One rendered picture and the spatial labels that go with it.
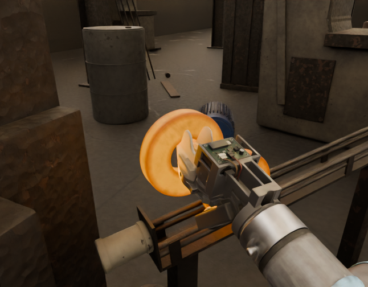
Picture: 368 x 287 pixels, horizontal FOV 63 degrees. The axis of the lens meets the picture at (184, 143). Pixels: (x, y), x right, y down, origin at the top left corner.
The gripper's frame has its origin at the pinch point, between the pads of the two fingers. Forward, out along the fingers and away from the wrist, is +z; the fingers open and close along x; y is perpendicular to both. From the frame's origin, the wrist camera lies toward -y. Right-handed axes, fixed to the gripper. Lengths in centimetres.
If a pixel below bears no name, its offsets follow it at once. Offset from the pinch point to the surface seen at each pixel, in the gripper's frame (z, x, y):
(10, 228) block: -5.0, 27.9, -3.3
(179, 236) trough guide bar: -8.2, 3.2, -14.6
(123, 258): -7.7, 13.5, -15.8
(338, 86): 88, -192, -56
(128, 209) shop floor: 72, -18, -106
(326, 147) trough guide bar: -1.3, -43.3, -11.2
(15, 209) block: -1.4, 27.1, -3.9
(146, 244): -7.3, 9.4, -14.5
